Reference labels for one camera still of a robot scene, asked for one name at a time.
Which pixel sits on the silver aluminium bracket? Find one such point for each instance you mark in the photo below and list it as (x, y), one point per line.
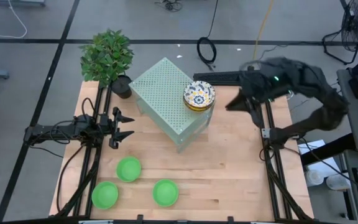
(265, 133)

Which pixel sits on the black floor fan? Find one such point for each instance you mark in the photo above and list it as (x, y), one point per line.
(357, 28)

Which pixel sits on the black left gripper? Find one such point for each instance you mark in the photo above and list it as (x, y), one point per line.
(113, 127)

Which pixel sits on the black aluminium table frame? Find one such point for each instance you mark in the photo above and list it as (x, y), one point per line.
(216, 77)

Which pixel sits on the black diagonal beam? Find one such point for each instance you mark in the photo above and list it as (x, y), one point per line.
(328, 151)

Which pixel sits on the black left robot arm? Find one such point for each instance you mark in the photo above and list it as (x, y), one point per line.
(42, 130)

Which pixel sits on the white paper sheet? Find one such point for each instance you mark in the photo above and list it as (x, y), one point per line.
(317, 147)

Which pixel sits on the pale green perforated metal shelf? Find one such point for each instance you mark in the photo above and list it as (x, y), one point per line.
(160, 90)

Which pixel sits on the yellow patterned mini bowl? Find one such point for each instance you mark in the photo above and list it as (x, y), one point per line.
(199, 93)
(200, 108)

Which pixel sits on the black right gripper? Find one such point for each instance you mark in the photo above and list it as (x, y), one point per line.
(255, 87)

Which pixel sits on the round clear plastic lid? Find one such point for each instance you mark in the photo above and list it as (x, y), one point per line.
(337, 182)
(314, 178)

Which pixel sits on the green potted plant black pot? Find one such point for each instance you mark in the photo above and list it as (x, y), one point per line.
(107, 59)

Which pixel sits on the green plastic mini bowl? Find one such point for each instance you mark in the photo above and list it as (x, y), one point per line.
(128, 169)
(165, 193)
(104, 195)

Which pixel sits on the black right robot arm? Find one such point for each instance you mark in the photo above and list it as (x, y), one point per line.
(322, 93)

